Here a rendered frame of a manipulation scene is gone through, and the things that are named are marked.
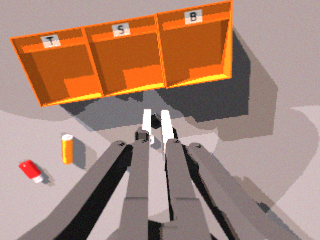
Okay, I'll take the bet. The red usb stick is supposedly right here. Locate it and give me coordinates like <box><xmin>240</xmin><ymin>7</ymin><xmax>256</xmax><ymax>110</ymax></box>
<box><xmin>19</xmin><ymin>160</ymin><xmax>43</xmax><ymax>183</ymax></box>

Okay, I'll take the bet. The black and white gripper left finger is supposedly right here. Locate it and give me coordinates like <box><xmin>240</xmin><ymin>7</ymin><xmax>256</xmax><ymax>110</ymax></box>
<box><xmin>17</xmin><ymin>110</ymin><xmax>151</xmax><ymax>240</ymax></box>

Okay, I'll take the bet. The orange rack of bins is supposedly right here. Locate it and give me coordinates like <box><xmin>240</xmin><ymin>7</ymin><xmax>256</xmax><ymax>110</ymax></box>
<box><xmin>9</xmin><ymin>0</ymin><xmax>232</xmax><ymax>107</ymax></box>

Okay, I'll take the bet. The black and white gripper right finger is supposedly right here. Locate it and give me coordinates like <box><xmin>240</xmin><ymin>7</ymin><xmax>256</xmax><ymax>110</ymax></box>
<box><xmin>161</xmin><ymin>110</ymin><xmax>299</xmax><ymax>240</ymax></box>

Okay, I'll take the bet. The dark grey hex nut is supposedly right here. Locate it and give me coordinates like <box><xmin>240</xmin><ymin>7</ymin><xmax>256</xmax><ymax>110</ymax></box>
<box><xmin>151</xmin><ymin>113</ymin><xmax>162</xmax><ymax>129</ymax></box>

